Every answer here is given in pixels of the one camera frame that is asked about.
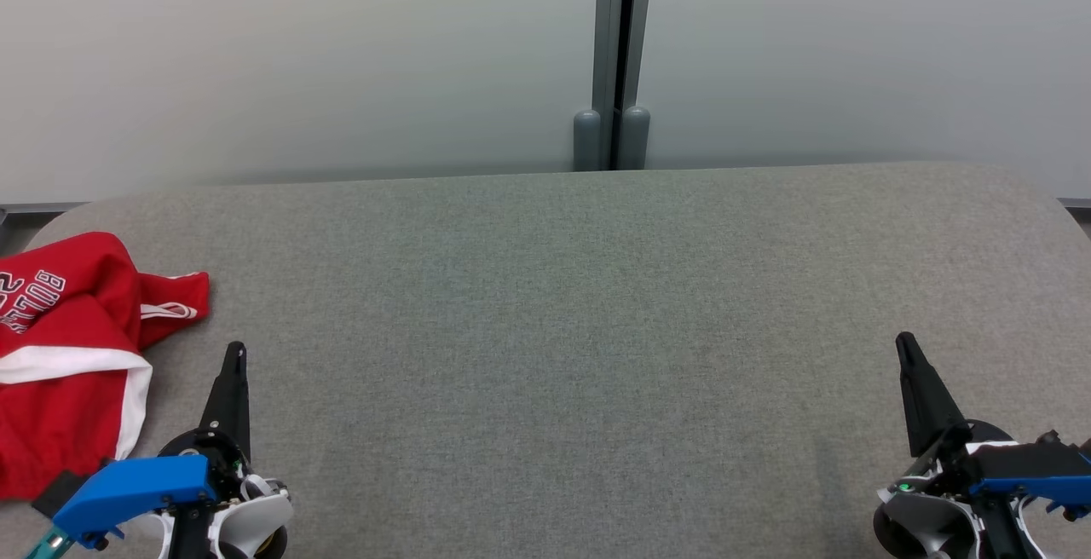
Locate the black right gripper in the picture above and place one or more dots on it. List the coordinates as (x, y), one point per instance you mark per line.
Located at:
(955, 457)

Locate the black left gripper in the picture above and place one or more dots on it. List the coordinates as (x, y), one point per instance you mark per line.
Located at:
(200, 446)

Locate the red jersey white trim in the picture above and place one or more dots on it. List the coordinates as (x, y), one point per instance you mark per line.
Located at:
(60, 406)

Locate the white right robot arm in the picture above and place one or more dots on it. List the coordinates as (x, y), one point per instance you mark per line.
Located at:
(920, 525)

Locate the grey skirting strip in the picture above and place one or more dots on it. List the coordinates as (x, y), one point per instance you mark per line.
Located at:
(43, 207)
(1076, 203)

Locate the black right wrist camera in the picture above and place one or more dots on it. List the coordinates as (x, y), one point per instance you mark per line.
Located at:
(1031, 458)

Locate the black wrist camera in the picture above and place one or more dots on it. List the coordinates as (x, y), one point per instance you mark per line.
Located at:
(60, 491)
(1031, 458)

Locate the blue left camera bracket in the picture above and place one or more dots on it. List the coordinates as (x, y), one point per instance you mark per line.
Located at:
(136, 486)

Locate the blue camera bracket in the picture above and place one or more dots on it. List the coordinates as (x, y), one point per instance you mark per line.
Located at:
(136, 486)
(1040, 489)

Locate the blue right camera bracket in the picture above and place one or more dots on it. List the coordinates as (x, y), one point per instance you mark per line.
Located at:
(1040, 489)

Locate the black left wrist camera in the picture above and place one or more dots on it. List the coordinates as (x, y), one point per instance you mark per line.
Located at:
(60, 491)

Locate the grey partition post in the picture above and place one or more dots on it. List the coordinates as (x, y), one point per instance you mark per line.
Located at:
(637, 137)
(590, 137)

